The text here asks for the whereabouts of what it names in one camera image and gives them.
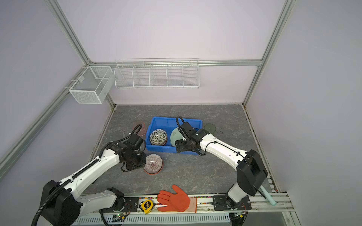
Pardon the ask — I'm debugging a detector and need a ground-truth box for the mint green flower plate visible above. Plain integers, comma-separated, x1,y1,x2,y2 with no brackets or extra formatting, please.
170,128,184,147

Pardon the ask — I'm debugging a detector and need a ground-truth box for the pink transparent cup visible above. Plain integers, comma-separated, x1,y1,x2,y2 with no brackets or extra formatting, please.
133,121,147,137

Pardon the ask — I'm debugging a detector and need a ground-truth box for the purple striped bowl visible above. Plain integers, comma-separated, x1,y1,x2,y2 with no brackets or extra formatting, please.
144,154,164,172

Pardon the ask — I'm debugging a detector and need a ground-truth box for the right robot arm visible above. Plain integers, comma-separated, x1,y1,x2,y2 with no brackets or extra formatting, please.
175,116,276,210

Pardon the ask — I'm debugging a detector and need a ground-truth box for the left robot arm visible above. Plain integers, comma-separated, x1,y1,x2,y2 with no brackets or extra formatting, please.
31,124,146,226

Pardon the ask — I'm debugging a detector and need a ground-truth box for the blue plastic bin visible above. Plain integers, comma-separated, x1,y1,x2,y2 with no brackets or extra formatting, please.
146,117,203,155

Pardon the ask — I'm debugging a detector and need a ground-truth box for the green transparent cup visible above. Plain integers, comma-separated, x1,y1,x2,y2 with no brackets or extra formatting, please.
204,123,216,134

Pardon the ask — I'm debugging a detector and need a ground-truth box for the yellow tape measure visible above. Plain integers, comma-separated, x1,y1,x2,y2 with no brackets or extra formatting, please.
140,199,154,214

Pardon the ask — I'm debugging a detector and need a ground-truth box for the red rubber glove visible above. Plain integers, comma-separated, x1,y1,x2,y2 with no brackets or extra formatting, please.
157,185,198,213

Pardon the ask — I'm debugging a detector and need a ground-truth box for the white mesh basket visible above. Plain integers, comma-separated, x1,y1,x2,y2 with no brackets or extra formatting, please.
69,66,114,104

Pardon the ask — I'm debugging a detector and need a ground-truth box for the light blue spatula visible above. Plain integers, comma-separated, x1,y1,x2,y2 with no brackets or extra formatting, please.
260,186,277,206

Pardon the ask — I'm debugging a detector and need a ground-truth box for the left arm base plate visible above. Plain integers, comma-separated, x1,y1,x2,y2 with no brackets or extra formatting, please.
112,196,140,212

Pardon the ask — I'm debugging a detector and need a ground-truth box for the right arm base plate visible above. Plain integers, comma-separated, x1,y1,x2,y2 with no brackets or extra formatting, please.
212,195,252,211

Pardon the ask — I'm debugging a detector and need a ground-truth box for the white wire wall rack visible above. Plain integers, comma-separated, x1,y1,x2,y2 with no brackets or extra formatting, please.
114,58,200,89

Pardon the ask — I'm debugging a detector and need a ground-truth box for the white vented rail cover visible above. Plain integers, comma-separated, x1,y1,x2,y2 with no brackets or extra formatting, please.
73,213,231,226

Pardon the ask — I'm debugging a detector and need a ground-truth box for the aluminium frame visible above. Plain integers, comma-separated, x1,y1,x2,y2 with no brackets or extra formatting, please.
0,0,298,218

